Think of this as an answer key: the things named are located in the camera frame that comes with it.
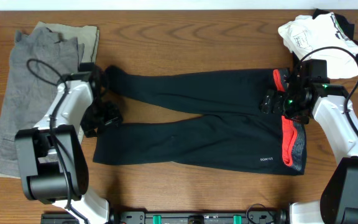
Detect black leggings with red waistband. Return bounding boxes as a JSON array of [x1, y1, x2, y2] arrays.
[[93, 66, 307, 175]]

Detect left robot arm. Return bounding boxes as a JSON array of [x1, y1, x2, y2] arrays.
[[14, 58, 122, 224]]

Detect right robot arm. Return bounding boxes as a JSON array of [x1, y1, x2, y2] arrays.
[[260, 59, 358, 223]]

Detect white printed t-shirt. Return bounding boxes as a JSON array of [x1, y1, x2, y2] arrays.
[[277, 12, 358, 80]]

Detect beige shorts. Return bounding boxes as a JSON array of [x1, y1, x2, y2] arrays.
[[0, 22, 99, 177]]

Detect grey cargo shorts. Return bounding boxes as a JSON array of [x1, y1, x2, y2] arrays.
[[0, 27, 84, 177]]

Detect black garment under white shirt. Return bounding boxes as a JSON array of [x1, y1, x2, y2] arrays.
[[291, 8, 358, 75]]

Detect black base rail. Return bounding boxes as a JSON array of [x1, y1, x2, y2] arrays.
[[40, 210, 291, 224]]

